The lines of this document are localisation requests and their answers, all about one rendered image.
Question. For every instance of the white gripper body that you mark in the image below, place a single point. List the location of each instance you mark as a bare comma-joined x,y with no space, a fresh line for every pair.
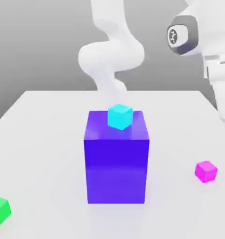
224,97

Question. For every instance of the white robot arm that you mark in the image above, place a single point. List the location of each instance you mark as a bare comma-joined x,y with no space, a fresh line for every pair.
112,57

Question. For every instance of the small magenta cube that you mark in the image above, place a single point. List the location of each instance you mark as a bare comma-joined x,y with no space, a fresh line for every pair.
205,171

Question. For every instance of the small cyan cube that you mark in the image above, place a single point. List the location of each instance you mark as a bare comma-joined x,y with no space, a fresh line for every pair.
119,117

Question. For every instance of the large purple box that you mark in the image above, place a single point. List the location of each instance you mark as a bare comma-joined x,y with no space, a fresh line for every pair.
116,168

